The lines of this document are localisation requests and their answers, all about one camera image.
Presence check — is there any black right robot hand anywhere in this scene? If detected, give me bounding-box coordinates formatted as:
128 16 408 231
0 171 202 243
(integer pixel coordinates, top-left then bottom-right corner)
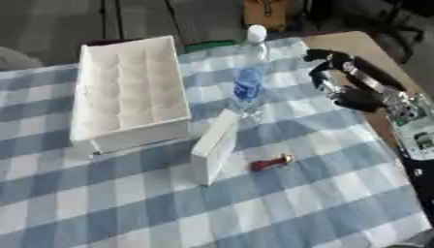
301 48 409 113

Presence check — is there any brown cardboard box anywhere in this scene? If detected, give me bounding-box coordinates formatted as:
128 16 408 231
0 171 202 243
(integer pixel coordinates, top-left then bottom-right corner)
242 0 294 32

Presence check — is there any small white rectangular box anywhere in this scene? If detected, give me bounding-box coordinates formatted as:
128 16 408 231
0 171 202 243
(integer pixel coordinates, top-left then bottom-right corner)
190 108 241 187

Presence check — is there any white compartment box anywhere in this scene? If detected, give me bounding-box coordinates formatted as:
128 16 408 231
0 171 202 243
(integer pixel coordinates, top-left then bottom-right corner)
69 35 194 155

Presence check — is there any black chair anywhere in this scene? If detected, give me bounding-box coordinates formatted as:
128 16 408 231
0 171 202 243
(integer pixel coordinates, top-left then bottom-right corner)
303 0 434 64

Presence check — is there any small red lighter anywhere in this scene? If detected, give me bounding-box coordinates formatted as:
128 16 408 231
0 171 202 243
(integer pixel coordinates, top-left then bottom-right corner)
249 154 295 172

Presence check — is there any clear plastic water bottle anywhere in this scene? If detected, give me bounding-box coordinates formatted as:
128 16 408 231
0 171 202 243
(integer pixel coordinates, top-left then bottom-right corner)
225 24 271 122

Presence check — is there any green flat object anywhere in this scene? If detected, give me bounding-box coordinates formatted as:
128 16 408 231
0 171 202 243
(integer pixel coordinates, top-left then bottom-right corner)
183 40 239 53

